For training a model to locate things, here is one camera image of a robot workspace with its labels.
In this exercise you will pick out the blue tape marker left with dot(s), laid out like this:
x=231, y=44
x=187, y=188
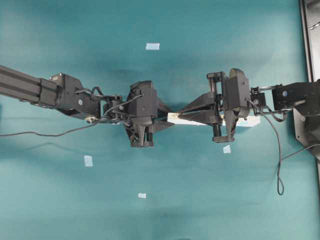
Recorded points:
x=88, y=161

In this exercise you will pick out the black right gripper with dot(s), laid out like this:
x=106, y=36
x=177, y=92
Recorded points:
x=208, y=109

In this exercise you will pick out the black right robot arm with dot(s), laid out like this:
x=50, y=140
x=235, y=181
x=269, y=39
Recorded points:
x=275, y=100

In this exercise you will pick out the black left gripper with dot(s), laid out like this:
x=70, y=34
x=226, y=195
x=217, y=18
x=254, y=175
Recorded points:
x=141, y=123

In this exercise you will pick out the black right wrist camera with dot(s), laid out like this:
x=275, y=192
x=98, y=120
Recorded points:
x=236, y=91

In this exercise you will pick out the blue tape marker top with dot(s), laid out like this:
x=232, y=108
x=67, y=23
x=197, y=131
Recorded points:
x=152, y=46

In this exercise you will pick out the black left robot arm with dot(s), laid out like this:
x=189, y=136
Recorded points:
x=65, y=94

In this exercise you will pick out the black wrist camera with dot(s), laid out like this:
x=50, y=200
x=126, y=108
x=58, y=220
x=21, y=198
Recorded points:
x=236, y=91
x=146, y=104

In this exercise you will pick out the white wooden board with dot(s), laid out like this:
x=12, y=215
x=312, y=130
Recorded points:
x=249, y=122

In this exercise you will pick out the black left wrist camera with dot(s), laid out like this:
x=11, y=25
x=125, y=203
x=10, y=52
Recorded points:
x=146, y=104

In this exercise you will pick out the blue tape marker bottom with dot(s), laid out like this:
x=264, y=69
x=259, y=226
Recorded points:
x=142, y=195

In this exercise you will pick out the blue tape marker centre-right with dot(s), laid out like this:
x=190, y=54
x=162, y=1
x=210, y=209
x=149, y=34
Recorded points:
x=227, y=149

